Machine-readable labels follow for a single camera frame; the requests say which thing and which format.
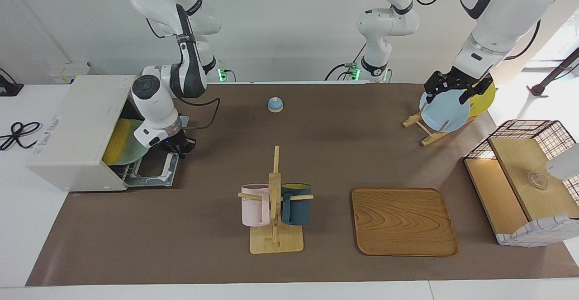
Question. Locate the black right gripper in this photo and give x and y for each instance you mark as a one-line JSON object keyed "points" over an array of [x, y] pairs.
{"points": [[176, 141]]}

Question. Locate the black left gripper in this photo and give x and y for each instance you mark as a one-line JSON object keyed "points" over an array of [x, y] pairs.
{"points": [[452, 80]]}

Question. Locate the glass oven door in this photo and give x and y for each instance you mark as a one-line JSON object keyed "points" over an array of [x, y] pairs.
{"points": [[149, 183]]}

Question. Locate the pale green plate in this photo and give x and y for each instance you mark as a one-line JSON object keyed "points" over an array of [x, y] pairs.
{"points": [[135, 148]]}

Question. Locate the yellow corn cob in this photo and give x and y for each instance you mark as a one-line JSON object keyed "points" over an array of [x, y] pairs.
{"points": [[115, 141]]}

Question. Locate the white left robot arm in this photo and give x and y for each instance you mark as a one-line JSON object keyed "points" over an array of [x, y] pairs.
{"points": [[502, 15]]}

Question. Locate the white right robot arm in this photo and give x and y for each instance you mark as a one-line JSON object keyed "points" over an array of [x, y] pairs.
{"points": [[154, 96]]}

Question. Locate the white toaster oven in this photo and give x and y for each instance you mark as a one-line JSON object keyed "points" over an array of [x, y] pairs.
{"points": [[72, 128]]}

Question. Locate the light blue plate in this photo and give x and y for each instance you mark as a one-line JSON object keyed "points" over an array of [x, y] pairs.
{"points": [[445, 112]]}

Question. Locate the yellow plate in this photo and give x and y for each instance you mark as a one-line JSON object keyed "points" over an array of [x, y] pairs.
{"points": [[481, 104]]}

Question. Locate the wooden plate rack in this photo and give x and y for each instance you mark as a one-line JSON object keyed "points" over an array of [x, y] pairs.
{"points": [[429, 139]]}

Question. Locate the brown table mat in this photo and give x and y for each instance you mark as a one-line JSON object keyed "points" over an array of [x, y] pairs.
{"points": [[181, 227]]}

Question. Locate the pink mug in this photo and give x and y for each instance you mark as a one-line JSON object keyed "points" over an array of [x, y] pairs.
{"points": [[253, 209]]}

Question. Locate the black stand pole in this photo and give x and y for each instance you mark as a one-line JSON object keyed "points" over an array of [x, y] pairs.
{"points": [[554, 74]]}

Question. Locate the small clear glass object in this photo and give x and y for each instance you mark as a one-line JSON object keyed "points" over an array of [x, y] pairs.
{"points": [[537, 180]]}

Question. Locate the dark blue mug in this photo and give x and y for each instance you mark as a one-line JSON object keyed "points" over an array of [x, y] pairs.
{"points": [[296, 209]]}

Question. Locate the wooden mug rack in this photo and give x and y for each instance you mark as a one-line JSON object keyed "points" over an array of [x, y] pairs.
{"points": [[276, 241]]}

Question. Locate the white rounded plastic object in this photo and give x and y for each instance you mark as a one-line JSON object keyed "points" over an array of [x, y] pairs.
{"points": [[563, 164]]}

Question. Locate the wooden tray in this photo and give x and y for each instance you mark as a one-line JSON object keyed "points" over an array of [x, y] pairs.
{"points": [[402, 223]]}

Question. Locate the white socket box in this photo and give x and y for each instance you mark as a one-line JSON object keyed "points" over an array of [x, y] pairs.
{"points": [[68, 73]]}

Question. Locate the black device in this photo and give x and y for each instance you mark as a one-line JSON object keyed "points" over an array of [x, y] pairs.
{"points": [[8, 88]]}

